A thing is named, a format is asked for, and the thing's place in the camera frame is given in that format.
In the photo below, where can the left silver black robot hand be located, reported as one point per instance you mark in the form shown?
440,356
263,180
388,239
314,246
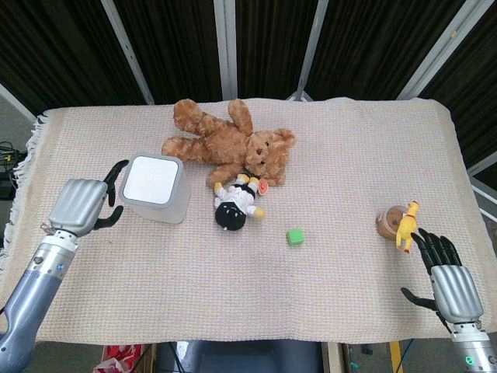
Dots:
77,206

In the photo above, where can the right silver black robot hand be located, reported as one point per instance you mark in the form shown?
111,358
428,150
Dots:
456,289

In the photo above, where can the white lidded trash bin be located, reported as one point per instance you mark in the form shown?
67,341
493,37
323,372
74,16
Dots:
155,186

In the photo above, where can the dark robot base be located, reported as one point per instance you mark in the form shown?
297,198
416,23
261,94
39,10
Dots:
240,357

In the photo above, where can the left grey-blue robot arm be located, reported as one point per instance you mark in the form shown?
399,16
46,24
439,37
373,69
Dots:
35,283

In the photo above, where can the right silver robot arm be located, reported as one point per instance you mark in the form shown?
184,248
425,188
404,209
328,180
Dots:
471,346

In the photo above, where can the yellow rubber chicken toy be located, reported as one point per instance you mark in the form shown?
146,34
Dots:
405,227

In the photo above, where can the yellow metal bar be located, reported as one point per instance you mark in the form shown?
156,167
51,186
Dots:
396,355

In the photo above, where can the brown round plush toy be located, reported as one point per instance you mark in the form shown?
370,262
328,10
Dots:
388,223

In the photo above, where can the light wooden board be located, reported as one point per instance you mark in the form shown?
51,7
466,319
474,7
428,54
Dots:
336,357

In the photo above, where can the red white plastic bag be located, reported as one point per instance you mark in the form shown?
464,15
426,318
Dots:
116,355

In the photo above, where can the black-haired white-clothed plush doll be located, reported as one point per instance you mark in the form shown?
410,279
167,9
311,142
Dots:
235,204

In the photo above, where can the brown teddy bear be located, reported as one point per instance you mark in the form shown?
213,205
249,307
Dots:
233,143

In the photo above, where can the green cube block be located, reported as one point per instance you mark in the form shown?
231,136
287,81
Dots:
295,237

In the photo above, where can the beige woven tablecloth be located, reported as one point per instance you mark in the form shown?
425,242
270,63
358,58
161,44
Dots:
248,279

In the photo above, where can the pink round fruit slice toy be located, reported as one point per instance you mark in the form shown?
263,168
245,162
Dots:
263,187

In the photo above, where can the dark brown curtain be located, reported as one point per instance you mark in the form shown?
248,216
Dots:
178,42

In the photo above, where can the white metal frame post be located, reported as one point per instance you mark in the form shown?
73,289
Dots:
310,46
483,182
15,102
128,50
442,46
226,50

